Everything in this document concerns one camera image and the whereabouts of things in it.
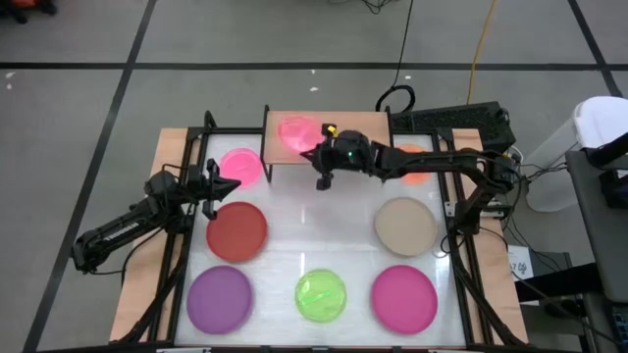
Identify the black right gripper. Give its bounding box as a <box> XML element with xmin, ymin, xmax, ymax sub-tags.
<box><xmin>299</xmin><ymin>125</ymin><xmax>374</xmax><ymax>191</ymax></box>

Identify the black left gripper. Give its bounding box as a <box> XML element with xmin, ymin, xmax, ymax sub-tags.
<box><xmin>187</xmin><ymin>158</ymin><xmax>242</xmax><ymax>221</ymax></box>

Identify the pink translucent plate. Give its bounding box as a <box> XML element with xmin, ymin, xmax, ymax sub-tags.
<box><xmin>277</xmin><ymin>116</ymin><xmax>325</xmax><ymax>153</ymax></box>
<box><xmin>219</xmin><ymin>147</ymin><xmax>264</xmax><ymax>188</ymax></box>

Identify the orange translucent plate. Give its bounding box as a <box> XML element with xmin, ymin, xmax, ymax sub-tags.
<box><xmin>394</xmin><ymin>143</ymin><xmax>436</xmax><ymax>186</ymax></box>

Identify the beige plate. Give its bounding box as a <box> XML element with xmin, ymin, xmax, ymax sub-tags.
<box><xmin>373</xmin><ymin>196</ymin><xmax>438</xmax><ymax>258</ymax></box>

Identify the green translucent plate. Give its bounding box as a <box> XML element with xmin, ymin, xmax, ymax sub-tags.
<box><xmin>294</xmin><ymin>268</ymin><xmax>348</xmax><ymax>324</ymax></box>

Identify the red plate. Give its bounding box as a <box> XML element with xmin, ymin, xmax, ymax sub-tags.
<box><xmin>205</xmin><ymin>201</ymin><xmax>269</xmax><ymax>263</ymax></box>

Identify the purple plate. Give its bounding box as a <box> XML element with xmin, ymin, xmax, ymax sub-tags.
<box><xmin>185</xmin><ymin>265</ymin><xmax>254</xmax><ymax>335</ymax></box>

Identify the black computer case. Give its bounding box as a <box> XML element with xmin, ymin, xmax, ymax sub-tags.
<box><xmin>390</xmin><ymin>101</ymin><xmax>516</xmax><ymax>153</ymax></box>

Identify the magenta plate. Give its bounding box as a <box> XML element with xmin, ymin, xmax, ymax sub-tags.
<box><xmin>370</xmin><ymin>265</ymin><xmax>439</xmax><ymax>335</ymax></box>

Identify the white printed paper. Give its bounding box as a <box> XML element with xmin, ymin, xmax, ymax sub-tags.
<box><xmin>507</xmin><ymin>244</ymin><xmax>535</xmax><ymax>281</ymax></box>

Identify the black chair base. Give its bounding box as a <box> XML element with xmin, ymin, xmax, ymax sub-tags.
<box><xmin>0</xmin><ymin>0</ymin><xmax>58</xmax><ymax>25</ymax></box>

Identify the black low beam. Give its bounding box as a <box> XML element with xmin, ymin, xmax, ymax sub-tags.
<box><xmin>514</xmin><ymin>263</ymin><xmax>605</xmax><ymax>301</ymax></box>

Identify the white rounded object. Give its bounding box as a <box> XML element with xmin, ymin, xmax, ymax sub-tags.
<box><xmin>571</xmin><ymin>95</ymin><xmax>628</xmax><ymax>151</ymax></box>

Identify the grey desk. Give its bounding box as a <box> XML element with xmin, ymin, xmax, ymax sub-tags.
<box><xmin>566</xmin><ymin>149</ymin><xmax>628</xmax><ymax>303</ymax></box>

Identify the black device on desk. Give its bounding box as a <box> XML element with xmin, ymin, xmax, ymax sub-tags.
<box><xmin>586</xmin><ymin>144</ymin><xmax>628</xmax><ymax>208</ymax></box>

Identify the wooden shelf with black frame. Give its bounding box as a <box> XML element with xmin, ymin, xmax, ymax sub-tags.
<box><xmin>261</xmin><ymin>104</ymin><xmax>393</xmax><ymax>185</ymax></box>

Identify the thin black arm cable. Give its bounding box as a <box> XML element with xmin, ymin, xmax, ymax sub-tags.
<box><xmin>87</xmin><ymin>227</ymin><xmax>167</xmax><ymax>286</ymax></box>

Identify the black floor cable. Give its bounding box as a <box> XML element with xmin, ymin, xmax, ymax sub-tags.
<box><xmin>375</xmin><ymin>0</ymin><xmax>417</xmax><ymax>113</ymax></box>

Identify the black tangled cable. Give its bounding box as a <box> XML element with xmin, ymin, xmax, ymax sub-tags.
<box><xmin>361</xmin><ymin>0</ymin><xmax>394</xmax><ymax>15</ymax></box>

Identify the yellow floor cable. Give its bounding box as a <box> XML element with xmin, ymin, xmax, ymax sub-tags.
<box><xmin>465</xmin><ymin>0</ymin><xmax>499</xmax><ymax>105</ymax></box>

